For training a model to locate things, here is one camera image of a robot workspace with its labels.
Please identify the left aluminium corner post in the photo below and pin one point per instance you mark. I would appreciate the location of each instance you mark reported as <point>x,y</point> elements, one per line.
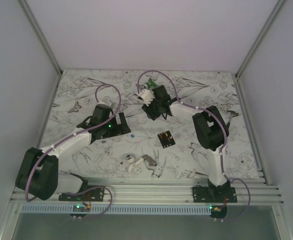
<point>27,11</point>

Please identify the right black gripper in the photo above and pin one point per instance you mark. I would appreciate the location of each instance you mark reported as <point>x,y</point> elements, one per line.
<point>151,115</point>

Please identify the aluminium rail frame front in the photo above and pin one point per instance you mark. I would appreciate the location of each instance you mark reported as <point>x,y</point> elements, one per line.
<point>178,190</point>

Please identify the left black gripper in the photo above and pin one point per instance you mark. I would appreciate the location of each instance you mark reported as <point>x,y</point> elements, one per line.
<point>119,129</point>

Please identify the grey metal bracket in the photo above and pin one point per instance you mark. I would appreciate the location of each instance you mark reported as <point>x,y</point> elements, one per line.
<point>149,162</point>

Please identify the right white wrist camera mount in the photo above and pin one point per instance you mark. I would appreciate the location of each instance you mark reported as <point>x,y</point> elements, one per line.
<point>147,96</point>

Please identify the white pipe fitting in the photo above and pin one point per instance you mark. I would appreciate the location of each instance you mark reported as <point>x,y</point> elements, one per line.
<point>131,162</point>

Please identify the green spray nozzle toy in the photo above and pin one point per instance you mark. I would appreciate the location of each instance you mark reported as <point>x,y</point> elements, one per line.
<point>150,84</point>

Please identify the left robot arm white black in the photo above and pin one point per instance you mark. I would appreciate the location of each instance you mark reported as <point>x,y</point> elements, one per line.
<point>39,175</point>

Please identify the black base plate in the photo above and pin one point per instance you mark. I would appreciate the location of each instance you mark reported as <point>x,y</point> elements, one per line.
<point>87,194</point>
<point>206,194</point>

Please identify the clear plastic fuse box cover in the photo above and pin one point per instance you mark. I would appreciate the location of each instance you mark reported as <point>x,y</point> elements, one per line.
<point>134,120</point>

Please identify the small circuit board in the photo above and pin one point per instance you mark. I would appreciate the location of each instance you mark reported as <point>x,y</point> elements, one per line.
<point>217,208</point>
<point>80,208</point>

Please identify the perforated grey cable duct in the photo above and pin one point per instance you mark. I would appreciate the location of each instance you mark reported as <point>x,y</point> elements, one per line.
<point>118,209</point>

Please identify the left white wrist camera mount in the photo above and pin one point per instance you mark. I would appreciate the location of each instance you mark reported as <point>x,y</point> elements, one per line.
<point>108,103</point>

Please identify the small grey hammer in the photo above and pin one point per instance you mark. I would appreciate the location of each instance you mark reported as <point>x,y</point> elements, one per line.
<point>232,114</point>

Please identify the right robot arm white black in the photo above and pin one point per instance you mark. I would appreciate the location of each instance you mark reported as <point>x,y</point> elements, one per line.
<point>210,128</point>

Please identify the left small circuit board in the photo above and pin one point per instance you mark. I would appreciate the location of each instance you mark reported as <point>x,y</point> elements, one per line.
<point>80,208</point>

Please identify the black fuse box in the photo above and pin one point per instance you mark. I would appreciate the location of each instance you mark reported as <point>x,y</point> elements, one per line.
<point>168,141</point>

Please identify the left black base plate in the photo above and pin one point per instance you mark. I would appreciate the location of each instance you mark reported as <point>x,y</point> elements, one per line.
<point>87,194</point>

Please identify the right aluminium corner post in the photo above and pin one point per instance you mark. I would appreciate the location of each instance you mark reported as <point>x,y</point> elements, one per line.
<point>261,36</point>

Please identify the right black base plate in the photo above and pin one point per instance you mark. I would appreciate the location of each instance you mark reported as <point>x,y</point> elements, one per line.
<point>206,194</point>

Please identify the floral printed table mat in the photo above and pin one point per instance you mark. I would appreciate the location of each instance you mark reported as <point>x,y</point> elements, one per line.
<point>80,90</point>

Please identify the right small circuit board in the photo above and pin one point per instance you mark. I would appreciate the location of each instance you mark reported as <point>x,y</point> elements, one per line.
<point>217,208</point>

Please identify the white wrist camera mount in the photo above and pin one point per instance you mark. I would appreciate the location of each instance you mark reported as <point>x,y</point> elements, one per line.
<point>108,103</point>
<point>147,96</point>

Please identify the aluminium corner post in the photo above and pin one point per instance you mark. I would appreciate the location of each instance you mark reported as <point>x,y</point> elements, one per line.
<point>261,36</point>
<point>27,11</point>

